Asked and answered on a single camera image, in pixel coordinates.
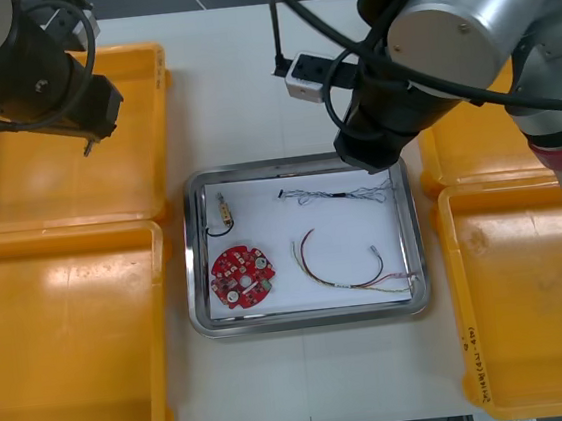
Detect white paper sheet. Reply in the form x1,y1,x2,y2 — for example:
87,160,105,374
195,161,420,324

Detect solenoid with yellow label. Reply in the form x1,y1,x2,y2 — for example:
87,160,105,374
201,190,239,240

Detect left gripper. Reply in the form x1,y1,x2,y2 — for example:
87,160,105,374
42,48,129,146

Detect blue-white twisted wire harness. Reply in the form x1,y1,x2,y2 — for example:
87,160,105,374
276,175,398,218

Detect steel tray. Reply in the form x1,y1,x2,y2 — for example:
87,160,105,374
172,143,434,343

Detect red black green-yellow wire harness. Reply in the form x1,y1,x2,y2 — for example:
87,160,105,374
287,216,425,306

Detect round red circuit board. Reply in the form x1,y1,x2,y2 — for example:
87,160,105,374
205,239,282,313

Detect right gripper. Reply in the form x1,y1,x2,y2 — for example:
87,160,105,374
329,105,423,180

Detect yellow-orange plastic bin with handwriting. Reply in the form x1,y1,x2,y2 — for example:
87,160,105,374
424,173,562,421

